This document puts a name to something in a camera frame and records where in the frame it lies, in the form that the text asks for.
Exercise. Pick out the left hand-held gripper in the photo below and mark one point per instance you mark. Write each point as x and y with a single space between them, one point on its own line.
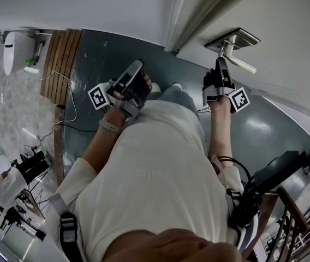
99 97

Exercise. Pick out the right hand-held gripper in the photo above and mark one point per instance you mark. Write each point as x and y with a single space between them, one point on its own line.
239 100

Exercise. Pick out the person's left forearm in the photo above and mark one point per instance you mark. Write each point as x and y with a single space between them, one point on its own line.
103 146

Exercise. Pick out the person's right forearm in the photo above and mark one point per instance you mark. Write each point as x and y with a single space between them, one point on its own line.
220 135

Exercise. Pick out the white door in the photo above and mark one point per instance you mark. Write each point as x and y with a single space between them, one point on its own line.
294 23

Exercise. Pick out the person's right hand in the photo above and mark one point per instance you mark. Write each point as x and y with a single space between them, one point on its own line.
211 71

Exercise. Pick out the person's left hand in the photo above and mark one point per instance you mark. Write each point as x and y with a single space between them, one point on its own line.
148 82

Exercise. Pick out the person's left white shoe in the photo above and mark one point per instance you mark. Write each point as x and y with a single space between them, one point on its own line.
155 87

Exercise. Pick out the person's white shoe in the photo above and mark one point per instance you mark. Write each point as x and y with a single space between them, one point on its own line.
155 87
176 85

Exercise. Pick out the person's right white shoe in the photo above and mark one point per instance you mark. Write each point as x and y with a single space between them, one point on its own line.
176 85

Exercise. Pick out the person's grey trousers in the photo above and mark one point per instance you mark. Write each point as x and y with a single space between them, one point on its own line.
179 100

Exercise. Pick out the pale wristband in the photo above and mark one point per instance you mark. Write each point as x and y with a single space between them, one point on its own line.
108 127

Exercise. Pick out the wooden slatted board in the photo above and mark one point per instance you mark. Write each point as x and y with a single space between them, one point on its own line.
59 64

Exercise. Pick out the white power strip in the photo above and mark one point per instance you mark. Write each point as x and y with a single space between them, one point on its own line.
32 70

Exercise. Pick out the small green object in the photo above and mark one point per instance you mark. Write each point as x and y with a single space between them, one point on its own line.
31 62

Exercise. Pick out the brown wooden floor trim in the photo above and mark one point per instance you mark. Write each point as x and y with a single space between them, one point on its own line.
58 146

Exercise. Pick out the black flat box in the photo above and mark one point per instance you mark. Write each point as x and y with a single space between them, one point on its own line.
280 168

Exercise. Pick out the person's white shirt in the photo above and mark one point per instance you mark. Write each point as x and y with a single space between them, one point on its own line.
155 179

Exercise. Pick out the large white toilet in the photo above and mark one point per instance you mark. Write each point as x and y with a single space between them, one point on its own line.
15 53

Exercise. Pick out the wooden-topped stair railing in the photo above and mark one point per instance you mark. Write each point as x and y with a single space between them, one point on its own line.
294 209

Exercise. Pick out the person's head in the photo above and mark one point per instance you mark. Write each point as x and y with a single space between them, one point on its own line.
171 247

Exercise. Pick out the cluttered equipment workbench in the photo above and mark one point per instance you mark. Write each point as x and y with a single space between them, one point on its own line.
21 225

